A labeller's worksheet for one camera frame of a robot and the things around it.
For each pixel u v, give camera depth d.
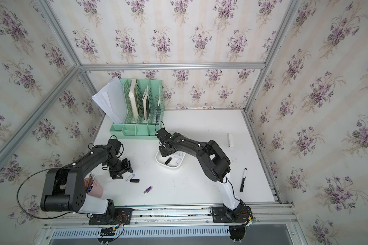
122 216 0.73
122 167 0.78
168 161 0.93
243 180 0.84
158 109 1.14
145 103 1.01
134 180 0.85
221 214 0.71
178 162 0.91
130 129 1.04
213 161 0.52
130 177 0.86
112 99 0.97
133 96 0.93
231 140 0.98
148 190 0.82
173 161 0.93
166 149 0.80
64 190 0.43
